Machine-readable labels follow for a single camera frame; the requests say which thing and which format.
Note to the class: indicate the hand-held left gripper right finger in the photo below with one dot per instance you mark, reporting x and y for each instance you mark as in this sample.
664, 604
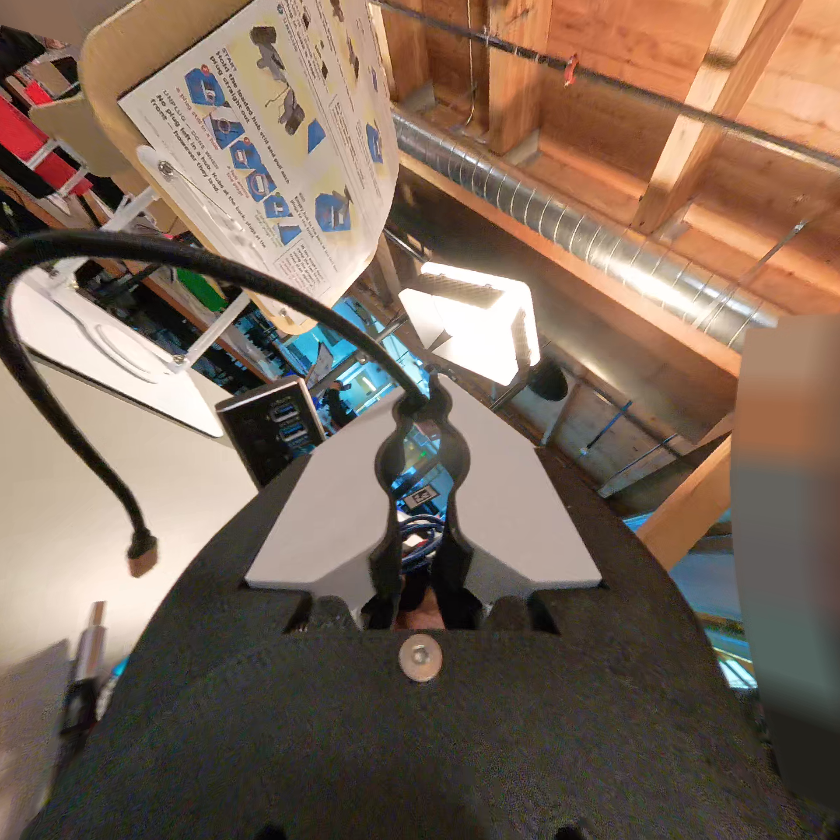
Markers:
518, 518

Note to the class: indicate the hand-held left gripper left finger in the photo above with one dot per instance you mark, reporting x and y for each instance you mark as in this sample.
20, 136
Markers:
321, 518

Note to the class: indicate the black usb hub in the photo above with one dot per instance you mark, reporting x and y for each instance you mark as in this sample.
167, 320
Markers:
256, 433

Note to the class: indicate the black white marker tag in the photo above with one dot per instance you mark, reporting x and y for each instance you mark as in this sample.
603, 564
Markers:
421, 499

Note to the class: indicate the bright light panel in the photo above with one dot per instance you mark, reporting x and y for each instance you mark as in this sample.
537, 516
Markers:
479, 328

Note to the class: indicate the green box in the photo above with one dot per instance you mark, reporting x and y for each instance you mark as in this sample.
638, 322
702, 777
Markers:
200, 289

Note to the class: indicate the white document stand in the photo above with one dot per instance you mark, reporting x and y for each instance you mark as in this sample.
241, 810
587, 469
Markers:
98, 367

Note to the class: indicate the printed instruction sheet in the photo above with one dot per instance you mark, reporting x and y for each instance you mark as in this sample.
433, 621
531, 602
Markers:
275, 164

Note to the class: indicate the black ceiling pipe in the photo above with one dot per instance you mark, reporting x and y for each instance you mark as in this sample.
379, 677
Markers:
623, 84

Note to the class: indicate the red box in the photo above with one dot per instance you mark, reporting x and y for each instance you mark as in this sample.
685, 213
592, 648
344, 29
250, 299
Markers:
26, 141

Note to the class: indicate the instruction sheet on wooden board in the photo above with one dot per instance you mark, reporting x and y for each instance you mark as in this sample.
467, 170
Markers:
131, 39

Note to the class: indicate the metal air duct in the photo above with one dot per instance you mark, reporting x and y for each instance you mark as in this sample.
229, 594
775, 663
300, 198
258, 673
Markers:
558, 223

